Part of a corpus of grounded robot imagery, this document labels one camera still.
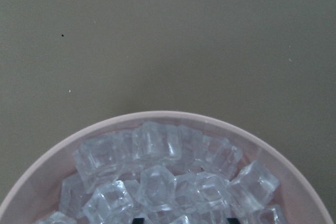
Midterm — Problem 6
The pink bowl of ice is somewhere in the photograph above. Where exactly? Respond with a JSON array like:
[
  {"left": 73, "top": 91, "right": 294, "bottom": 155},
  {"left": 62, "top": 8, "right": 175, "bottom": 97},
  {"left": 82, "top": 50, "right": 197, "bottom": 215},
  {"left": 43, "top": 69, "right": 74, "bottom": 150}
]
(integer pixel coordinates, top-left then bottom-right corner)
[{"left": 1, "top": 111, "right": 332, "bottom": 223}]

